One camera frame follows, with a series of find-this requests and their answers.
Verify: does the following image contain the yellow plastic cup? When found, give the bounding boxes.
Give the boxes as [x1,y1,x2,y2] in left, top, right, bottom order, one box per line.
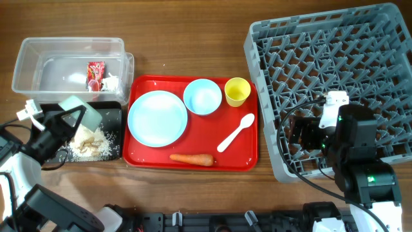
[224,77,251,107]

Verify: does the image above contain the grey dishwasher rack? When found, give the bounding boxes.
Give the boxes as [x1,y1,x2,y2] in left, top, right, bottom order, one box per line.
[243,3,411,183]

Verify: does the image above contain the light blue plate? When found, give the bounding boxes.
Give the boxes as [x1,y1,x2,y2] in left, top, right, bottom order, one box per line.
[127,90,188,148]

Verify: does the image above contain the red serving tray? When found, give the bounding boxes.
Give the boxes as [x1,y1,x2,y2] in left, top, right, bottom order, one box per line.
[122,75,259,171]

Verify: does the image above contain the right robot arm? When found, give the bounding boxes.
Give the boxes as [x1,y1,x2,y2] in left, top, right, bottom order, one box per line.
[286,104,402,231]

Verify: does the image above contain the red snack wrapper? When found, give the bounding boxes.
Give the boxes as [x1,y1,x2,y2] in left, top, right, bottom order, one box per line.
[86,61,105,92]

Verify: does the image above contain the light blue bowl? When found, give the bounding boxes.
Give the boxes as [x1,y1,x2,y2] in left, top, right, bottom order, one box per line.
[183,79,222,116]

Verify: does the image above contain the orange carrot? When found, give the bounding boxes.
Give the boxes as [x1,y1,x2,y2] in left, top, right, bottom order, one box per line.
[169,154,214,166]

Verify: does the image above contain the black food waste tray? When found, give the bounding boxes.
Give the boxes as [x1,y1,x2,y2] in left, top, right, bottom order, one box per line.
[30,101,124,163]

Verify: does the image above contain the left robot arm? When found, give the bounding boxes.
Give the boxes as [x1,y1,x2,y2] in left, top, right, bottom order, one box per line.
[1,103,127,231]

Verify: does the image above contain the white plastic spoon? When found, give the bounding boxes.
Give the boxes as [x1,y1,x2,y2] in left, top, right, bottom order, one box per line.
[217,113,255,153]

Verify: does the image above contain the white tissue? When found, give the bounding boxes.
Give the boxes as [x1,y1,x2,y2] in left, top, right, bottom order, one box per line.
[101,73,119,92]

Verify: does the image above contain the rice and food scraps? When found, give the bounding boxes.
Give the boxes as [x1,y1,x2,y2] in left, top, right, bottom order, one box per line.
[65,124,120,162]

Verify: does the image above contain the clear plastic waste bin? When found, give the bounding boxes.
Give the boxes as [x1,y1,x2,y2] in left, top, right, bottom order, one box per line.
[12,37,135,105]

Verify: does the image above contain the green bowl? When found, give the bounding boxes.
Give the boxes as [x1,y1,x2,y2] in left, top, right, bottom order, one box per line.
[59,95,102,132]

